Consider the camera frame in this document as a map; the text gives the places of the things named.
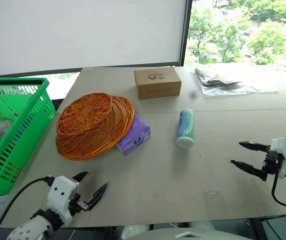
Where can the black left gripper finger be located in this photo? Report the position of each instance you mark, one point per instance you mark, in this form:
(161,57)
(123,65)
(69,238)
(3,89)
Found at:
(98,195)
(81,177)

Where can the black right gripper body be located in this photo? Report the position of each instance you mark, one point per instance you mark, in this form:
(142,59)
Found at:
(272,163)

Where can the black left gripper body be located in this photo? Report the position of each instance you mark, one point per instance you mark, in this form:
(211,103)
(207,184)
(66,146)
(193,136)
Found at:
(79,205)

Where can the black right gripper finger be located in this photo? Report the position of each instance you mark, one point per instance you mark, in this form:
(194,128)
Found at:
(255,146)
(251,169)

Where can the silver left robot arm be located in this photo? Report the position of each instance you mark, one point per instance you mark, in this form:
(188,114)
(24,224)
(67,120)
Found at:
(36,226)

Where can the orange wicker basket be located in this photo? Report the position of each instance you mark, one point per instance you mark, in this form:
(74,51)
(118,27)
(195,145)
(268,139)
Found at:
(92,125)

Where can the green plastic shopping basket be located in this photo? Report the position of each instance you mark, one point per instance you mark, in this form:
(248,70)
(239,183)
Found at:
(36,107)

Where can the clear plastic bag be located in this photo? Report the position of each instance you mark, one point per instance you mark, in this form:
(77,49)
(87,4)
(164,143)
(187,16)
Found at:
(235,88)

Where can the purple tissue pack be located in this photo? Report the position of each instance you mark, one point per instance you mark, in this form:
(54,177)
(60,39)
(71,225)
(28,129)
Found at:
(136,136)

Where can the blue green wipes canister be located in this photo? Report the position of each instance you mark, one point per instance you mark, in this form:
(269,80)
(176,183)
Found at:
(185,127)

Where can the grey robot torso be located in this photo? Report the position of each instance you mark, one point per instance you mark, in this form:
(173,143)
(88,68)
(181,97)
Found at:
(182,235)

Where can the brown cardboard box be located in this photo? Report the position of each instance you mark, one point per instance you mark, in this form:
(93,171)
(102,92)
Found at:
(157,83)

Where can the white roller screen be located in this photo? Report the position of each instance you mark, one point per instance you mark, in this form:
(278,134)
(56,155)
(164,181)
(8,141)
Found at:
(83,32)

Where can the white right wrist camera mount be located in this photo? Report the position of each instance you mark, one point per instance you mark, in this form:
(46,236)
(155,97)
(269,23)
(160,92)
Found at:
(282,152)

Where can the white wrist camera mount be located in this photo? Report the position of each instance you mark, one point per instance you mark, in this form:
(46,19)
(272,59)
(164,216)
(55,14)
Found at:
(282,152)
(60,195)

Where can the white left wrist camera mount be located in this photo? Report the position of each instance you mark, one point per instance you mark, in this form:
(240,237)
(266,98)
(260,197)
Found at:
(60,195)

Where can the black window frame post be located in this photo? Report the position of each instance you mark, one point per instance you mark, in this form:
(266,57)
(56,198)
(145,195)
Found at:
(185,30)

